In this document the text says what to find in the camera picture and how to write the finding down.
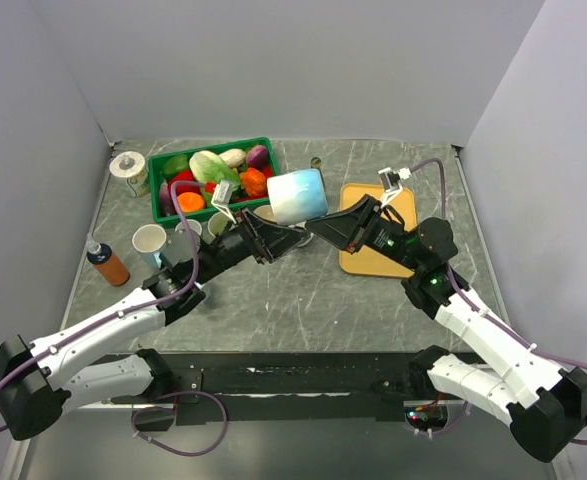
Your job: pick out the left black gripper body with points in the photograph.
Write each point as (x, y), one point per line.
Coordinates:
(233, 245)

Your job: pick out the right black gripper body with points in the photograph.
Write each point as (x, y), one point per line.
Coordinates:
(387, 239)

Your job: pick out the green mug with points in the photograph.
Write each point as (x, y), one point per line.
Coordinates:
(217, 223)

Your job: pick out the cream ribbed mug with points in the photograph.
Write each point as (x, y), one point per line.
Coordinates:
(265, 212)

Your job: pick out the dark grey blue mug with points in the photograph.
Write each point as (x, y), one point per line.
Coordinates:
(307, 237)

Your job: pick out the grey printed mug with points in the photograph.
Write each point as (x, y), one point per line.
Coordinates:
(193, 225)

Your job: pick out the light blue mug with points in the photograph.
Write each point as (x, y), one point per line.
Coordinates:
(297, 196)

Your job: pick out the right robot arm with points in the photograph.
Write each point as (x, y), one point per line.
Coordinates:
(543, 404)

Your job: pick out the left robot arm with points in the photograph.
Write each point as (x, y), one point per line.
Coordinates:
(43, 379)

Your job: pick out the yellow tray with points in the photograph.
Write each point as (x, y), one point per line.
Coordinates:
(350, 194)

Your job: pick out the orange pumpkin toy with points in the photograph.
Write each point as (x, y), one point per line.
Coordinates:
(254, 183)

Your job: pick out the green napa cabbage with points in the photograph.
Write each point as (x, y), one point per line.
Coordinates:
(208, 167)

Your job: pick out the green plastic crate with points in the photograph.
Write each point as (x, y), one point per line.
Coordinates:
(239, 197)

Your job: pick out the purple eggplant toy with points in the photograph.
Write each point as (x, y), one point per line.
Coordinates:
(165, 201)

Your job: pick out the purple onion toy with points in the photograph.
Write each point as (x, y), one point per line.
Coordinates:
(257, 157)

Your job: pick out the red bell pepper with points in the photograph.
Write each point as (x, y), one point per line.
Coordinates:
(184, 182)

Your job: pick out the green bell pepper toy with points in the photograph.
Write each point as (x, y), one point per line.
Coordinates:
(175, 165)

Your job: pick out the white green paper cup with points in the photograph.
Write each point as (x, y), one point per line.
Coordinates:
(129, 169)

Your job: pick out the orange spray bottle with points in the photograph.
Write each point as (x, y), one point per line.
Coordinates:
(106, 262)

